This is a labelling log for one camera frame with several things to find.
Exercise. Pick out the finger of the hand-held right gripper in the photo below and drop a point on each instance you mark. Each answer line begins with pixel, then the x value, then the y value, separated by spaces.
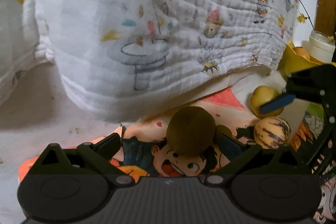
pixel 278 102
pixel 326 134

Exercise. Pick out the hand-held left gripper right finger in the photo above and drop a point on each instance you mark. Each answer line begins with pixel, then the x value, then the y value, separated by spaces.
pixel 229 145

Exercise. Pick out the large printed white blanket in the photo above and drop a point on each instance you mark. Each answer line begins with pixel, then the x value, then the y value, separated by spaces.
pixel 118 29

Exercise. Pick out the white jar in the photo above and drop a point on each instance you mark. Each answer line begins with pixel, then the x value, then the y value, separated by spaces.
pixel 321 48

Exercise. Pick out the striped yellow melon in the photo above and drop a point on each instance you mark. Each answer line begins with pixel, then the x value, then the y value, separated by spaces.
pixel 271 132

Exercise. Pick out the small printed white blanket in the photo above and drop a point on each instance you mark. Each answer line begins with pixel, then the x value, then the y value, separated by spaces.
pixel 18 29

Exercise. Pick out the yellow flower twig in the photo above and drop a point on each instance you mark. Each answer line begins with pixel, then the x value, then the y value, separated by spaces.
pixel 303 16

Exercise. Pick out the cartoon printed mat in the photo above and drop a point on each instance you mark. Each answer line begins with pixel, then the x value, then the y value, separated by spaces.
pixel 147 153

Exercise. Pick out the yellow container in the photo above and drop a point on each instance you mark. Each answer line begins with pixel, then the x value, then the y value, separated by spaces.
pixel 291 64

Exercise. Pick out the large brown kiwi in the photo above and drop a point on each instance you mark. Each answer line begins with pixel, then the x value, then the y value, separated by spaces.
pixel 191 132

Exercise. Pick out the white fluffy object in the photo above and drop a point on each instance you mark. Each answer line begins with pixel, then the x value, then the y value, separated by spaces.
pixel 277 79

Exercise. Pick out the yellow round fruit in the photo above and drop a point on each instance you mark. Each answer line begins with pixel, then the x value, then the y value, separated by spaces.
pixel 263 96

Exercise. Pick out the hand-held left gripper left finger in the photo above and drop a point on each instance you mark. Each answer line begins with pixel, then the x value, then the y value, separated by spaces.
pixel 110 143

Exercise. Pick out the small brown fruit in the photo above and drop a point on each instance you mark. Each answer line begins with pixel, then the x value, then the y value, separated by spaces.
pixel 223 130

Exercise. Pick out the orange fruit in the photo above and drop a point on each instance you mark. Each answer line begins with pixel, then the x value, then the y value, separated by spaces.
pixel 301 53

